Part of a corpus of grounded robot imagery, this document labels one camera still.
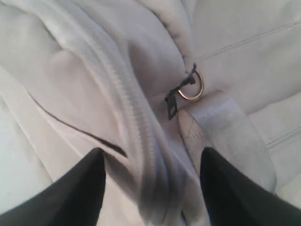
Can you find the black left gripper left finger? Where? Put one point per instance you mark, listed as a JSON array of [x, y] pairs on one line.
[[74, 200]]

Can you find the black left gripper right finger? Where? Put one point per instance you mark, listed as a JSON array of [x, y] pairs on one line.
[[232, 199]]

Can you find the beige duffel bag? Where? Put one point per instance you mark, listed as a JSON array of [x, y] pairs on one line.
[[153, 82]]

